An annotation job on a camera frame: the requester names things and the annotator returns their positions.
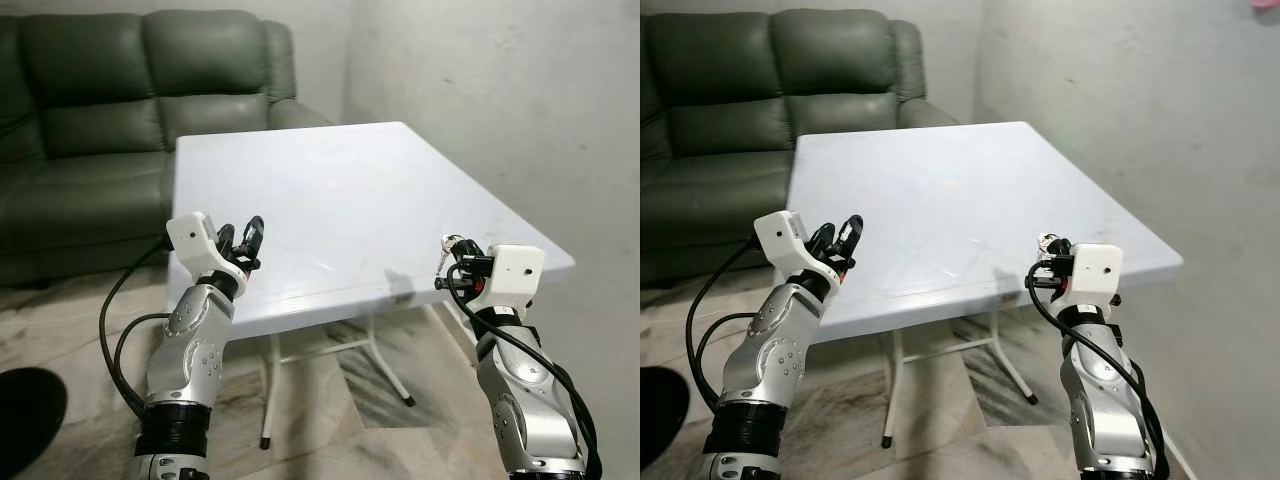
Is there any dark green leather sofa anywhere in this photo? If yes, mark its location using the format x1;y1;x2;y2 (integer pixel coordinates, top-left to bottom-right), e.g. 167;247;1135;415
0;10;336;291
640;10;959;286

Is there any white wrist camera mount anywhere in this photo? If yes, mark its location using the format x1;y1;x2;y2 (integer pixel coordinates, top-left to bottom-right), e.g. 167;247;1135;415
476;244;546;310
165;212;244;284
753;210;831;282
1063;243;1123;307

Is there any white folding table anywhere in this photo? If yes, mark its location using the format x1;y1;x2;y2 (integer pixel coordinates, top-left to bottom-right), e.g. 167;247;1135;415
775;122;1184;448
165;122;578;451

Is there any black round object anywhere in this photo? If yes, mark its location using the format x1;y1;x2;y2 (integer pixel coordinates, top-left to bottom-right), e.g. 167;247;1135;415
0;367;69;479
640;366;692;471

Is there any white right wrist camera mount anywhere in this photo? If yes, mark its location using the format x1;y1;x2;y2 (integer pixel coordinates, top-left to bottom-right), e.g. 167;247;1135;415
1063;243;1123;307
476;244;546;310

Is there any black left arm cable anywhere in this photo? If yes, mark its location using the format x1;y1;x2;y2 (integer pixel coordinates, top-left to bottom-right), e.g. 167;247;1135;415
98;238;176;421
685;235;766;416

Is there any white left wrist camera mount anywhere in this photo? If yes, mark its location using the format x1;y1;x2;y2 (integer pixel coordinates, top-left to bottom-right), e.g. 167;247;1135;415
753;210;831;282
165;212;244;284

